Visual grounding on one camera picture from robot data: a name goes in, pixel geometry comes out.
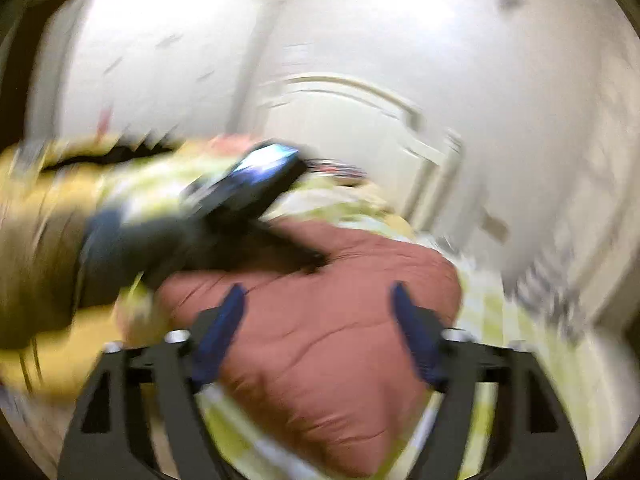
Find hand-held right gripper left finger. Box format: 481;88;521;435
57;282;248;480

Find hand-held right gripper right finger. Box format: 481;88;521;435
390;281;588;480

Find floral embroidered cushion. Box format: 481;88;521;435
304;157;372;187

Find yellow checked bed sheet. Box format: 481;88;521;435
100;175;556;480

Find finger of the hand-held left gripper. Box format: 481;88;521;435
257;222;329;277

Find white wardrobe door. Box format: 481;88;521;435
30;0;273;153

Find person's left forearm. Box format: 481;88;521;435
0;135;201;352

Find white wooden headboard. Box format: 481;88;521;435
259;74;465;242

